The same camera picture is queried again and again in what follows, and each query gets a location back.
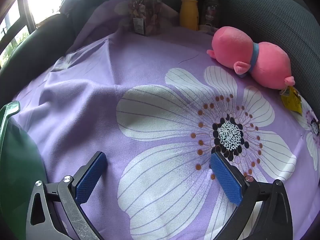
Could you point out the yellow bottle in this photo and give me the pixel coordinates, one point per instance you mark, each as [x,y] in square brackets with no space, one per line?
[189,12]

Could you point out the dark sofa cushion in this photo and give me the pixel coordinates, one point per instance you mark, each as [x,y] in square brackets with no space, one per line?
[30,50]

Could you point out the green bowl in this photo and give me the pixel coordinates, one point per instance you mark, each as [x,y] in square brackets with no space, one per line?
[17,160]

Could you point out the window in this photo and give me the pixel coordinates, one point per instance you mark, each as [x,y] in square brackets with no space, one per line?
[42,2]

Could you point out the pink plush toy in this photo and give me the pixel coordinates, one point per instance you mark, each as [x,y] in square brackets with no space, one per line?
[232,47]

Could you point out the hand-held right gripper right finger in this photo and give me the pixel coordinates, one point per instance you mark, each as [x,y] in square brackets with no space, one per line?
[225,177]

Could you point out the dark jar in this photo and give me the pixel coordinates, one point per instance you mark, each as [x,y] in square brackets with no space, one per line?
[209,12]

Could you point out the clear dried snack bag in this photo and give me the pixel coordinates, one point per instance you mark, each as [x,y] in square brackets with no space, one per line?
[143,15]

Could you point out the grey sofa cushion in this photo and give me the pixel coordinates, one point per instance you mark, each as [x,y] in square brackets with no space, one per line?
[275,17]

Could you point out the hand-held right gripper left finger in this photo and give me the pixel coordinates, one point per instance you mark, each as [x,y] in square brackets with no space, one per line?
[91,177]

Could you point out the yellow hang tag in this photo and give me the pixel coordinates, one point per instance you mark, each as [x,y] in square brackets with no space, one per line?
[291,100]

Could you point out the purple floral blanket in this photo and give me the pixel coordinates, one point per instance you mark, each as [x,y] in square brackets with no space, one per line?
[105,110]

